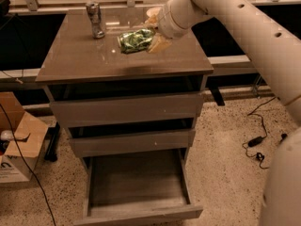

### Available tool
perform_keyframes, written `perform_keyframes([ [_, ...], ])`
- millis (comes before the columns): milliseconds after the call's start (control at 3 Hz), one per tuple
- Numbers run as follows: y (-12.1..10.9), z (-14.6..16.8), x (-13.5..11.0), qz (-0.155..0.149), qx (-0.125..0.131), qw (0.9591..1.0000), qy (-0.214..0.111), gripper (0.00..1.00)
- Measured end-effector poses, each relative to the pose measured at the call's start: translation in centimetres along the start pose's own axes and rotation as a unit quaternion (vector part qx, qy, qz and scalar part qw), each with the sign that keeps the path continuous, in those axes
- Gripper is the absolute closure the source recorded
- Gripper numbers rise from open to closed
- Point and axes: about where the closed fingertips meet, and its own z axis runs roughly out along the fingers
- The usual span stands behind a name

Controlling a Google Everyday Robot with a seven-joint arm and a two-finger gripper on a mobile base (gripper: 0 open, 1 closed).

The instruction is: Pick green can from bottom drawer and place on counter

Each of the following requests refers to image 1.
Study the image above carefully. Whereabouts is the grey open bottom drawer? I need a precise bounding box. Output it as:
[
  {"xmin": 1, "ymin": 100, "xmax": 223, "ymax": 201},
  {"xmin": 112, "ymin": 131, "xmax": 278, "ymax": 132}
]
[{"xmin": 74, "ymin": 149, "xmax": 202, "ymax": 226}]

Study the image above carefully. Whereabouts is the grey top drawer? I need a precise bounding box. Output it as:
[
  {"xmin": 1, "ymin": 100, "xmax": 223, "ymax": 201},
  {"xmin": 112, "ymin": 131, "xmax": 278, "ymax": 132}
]
[{"xmin": 50, "ymin": 93, "xmax": 203, "ymax": 128}]

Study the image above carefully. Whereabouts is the brown cardboard box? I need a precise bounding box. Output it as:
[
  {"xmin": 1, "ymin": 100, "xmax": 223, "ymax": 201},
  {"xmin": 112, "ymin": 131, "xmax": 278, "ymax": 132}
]
[{"xmin": 0, "ymin": 92, "xmax": 48, "ymax": 184}]

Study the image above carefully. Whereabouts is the black stand leg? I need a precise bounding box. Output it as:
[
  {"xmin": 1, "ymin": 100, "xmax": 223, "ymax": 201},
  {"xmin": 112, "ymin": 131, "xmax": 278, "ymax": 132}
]
[{"xmin": 44, "ymin": 123, "xmax": 60, "ymax": 162}]

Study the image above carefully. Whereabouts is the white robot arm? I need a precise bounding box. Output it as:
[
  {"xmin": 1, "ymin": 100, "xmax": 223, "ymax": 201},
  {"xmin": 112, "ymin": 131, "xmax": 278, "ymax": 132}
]
[{"xmin": 155, "ymin": 0, "xmax": 301, "ymax": 226}]

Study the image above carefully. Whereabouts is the silver metal can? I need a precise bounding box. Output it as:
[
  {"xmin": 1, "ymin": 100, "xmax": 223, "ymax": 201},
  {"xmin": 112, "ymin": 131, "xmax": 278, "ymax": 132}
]
[{"xmin": 86, "ymin": 2, "xmax": 104, "ymax": 39}]

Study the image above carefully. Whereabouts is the black cable on left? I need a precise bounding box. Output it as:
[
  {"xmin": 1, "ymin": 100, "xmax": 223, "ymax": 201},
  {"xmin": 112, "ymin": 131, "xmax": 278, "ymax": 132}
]
[{"xmin": 0, "ymin": 103, "xmax": 57, "ymax": 226}]

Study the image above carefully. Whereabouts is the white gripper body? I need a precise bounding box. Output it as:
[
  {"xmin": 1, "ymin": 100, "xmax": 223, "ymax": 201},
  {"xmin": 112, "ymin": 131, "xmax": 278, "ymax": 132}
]
[{"xmin": 158, "ymin": 0, "xmax": 191, "ymax": 39}]

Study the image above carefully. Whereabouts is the white ceramic bowl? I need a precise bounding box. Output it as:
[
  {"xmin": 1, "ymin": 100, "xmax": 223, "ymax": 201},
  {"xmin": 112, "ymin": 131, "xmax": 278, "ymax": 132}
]
[{"xmin": 146, "ymin": 7, "xmax": 161, "ymax": 17}]

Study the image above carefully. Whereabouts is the grey middle drawer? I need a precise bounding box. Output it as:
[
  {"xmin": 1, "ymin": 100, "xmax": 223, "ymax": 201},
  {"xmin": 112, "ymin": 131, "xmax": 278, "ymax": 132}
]
[{"xmin": 70, "ymin": 129, "xmax": 196, "ymax": 157}]

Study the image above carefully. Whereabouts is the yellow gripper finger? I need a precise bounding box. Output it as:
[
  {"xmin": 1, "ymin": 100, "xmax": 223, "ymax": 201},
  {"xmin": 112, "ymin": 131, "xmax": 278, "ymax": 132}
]
[
  {"xmin": 147, "ymin": 34, "xmax": 172, "ymax": 54},
  {"xmin": 144, "ymin": 14, "xmax": 158, "ymax": 28}
]

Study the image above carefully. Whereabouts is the grey drawer cabinet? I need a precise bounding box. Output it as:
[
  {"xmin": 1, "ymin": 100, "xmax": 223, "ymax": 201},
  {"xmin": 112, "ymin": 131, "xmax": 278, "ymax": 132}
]
[{"xmin": 35, "ymin": 6, "xmax": 214, "ymax": 226}]

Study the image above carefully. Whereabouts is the crushed green can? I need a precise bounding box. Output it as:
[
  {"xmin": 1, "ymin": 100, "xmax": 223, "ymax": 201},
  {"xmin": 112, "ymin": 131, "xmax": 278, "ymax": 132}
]
[{"xmin": 118, "ymin": 28, "xmax": 155, "ymax": 54}]

